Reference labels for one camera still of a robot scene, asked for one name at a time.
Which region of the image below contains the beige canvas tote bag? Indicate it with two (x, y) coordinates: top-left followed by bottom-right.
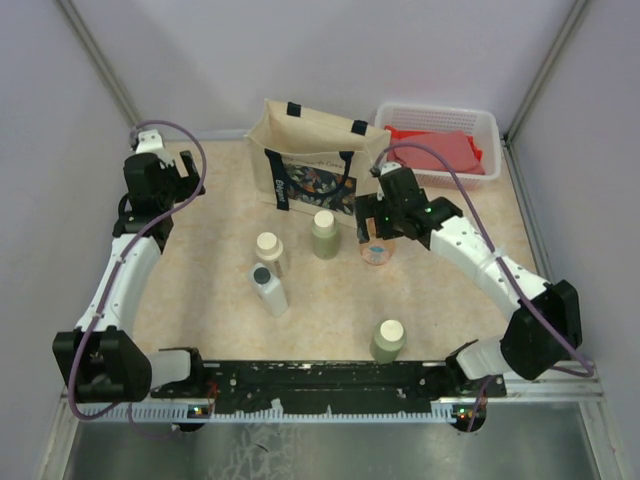
(247, 100), (390, 227)

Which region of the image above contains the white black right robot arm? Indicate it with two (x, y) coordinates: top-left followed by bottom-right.
(355, 163), (582, 396)

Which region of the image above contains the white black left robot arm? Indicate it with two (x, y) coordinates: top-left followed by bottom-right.
(52, 150), (208, 404)

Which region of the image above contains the red cloth in basket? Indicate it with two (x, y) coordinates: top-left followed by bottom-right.
(385, 125), (485, 175)

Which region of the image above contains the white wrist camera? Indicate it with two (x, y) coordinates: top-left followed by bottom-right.
(371, 162), (403, 178)
(133, 129), (175, 167)

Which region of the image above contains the white plastic mesh basket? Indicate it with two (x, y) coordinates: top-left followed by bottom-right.
(374, 102), (502, 189)

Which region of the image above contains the beige bottle cream cap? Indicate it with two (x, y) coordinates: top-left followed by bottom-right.
(255, 232), (289, 278)

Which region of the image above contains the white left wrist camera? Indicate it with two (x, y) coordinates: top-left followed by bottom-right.
(133, 129), (175, 167)

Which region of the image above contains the white bottle dark cap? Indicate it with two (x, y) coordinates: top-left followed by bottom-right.
(248, 263), (289, 317)

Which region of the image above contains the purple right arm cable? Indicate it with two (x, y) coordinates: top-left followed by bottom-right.
(369, 142), (596, 432)

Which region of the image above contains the green bottle beige cap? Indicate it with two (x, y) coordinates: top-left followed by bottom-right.
(311, 210), (340, 260)

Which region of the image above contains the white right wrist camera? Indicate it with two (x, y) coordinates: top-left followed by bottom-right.
(371, 162), (403, 178)

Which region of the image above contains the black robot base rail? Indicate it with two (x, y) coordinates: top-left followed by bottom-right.
(151, 360), (506, 415)

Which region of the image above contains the white slotted cable duct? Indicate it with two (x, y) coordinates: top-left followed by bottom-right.
(79, 402), (489, 424)

